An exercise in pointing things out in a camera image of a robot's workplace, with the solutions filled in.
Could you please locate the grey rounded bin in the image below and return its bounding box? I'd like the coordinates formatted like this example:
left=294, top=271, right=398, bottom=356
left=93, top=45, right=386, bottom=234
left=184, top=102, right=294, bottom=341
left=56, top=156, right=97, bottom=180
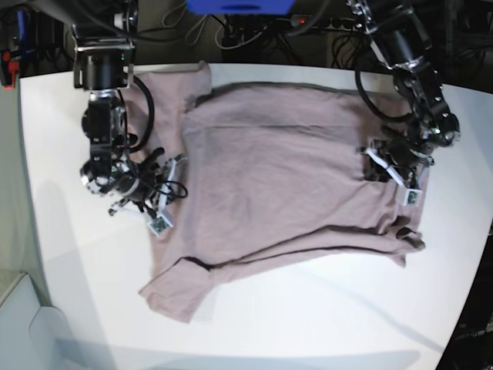
left=1, top=273, right=77, bottom=369

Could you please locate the mauve t-shirt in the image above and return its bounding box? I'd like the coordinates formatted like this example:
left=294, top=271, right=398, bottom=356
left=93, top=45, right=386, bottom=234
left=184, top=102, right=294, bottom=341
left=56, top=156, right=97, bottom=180
left=140, top=63, right=425, bottom=323

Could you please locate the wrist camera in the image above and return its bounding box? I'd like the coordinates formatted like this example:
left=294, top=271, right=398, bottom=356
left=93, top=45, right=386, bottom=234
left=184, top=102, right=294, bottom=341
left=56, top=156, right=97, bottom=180
left=147, top=212, right=174, bottom=237
left=397, top=187, right=422, bottom=207

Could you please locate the black power strip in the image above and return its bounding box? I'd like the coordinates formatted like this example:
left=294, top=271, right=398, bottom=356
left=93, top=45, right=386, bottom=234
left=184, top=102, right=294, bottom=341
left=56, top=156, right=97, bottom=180
left=290, top=15, right=357, bottom=32

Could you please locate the red and black clamp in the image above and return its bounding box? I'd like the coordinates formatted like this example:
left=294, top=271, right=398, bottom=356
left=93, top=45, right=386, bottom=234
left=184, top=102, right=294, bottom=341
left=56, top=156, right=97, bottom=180
left=1, top=49, right=20, bottom=89

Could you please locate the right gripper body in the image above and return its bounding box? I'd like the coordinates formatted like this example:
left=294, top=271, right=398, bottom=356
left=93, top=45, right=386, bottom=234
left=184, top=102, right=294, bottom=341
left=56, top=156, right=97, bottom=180
left=108, top=148, right=188, bottom=220

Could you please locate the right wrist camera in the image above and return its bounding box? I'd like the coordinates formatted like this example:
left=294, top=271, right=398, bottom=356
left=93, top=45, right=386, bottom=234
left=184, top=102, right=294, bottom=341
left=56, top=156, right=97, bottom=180
left=147, top=212, right=174, bottom=237

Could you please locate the blue plastic box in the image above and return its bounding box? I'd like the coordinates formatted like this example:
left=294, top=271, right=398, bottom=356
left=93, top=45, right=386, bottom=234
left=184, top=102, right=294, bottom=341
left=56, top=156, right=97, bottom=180
left=186, top=0, right=294, bottom=15

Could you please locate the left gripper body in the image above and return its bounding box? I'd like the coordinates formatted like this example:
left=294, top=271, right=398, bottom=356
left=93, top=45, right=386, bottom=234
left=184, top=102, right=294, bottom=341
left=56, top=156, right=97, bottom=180
left=357, top=126, right=435, bottom=189

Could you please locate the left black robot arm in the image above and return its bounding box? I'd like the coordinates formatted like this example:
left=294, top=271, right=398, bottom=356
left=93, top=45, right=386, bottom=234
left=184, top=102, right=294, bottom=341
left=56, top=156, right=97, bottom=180
left=347, top=1, right=461, bottom=190

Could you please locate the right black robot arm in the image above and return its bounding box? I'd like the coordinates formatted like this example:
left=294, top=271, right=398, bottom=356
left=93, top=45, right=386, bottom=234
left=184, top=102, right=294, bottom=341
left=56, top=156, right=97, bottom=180
left=33, top=1, right=187, bottom=227

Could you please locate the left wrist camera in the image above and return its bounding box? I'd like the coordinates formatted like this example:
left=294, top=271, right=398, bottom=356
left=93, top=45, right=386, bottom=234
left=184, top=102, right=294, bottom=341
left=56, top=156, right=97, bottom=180
left=397, top=187, right=422, bottom=207

